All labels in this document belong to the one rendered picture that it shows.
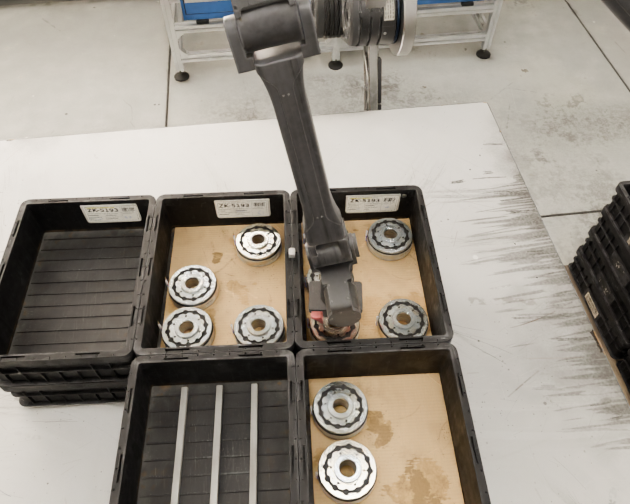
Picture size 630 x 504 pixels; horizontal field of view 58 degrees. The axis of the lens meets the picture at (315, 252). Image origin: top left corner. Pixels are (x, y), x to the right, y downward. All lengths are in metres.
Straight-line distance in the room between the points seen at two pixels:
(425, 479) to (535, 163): 2.01
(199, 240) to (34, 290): 0.37
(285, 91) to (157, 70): 2.58
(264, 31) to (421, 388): 0.73
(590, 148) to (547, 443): 1.96
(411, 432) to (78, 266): 0.81
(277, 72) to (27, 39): 3.14
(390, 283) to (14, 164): 1.17
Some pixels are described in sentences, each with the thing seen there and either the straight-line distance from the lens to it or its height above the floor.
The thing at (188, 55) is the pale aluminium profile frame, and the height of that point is 0.14.
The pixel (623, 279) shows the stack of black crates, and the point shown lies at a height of 0.40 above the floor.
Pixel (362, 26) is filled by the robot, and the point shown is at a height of 1.14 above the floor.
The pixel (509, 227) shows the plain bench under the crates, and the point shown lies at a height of 0.70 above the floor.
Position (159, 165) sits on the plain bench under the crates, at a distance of 1.73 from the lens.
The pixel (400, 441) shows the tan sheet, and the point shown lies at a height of 0.83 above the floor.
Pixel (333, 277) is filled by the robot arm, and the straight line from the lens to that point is 0.95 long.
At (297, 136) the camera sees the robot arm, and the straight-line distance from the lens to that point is 0.79.
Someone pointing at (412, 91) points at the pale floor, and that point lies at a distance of 3.11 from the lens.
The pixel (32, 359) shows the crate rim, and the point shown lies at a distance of 1.17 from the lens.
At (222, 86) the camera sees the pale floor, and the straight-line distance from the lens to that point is 3.14.
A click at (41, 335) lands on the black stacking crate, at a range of 1.32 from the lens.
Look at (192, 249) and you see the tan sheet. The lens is 1.34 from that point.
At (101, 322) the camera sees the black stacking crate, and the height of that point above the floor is 0.83.
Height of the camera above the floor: 1.88
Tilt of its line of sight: 54 degrees down
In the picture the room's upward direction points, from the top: straight up
